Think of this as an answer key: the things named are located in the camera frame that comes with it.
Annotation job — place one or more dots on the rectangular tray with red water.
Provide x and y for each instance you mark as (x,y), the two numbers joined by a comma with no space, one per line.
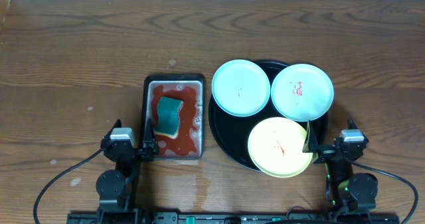
(189,88)

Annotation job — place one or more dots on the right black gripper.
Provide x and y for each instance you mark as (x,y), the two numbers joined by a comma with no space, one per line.
(324,153)

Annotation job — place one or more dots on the pale green plate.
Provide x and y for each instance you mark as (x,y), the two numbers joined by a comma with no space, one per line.
(302,92)
(240,88)

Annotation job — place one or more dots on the green yellow sponge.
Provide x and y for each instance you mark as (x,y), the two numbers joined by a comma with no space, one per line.
(168,124)

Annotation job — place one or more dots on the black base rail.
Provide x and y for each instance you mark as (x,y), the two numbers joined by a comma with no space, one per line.
(196,218)

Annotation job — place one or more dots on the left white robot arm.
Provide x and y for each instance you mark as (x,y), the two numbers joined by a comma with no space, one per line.
(117,187)

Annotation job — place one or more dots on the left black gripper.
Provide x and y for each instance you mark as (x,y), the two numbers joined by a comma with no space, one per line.
(133,152)

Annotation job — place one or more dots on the yellow plate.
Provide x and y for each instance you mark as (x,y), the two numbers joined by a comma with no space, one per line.
(275,146)

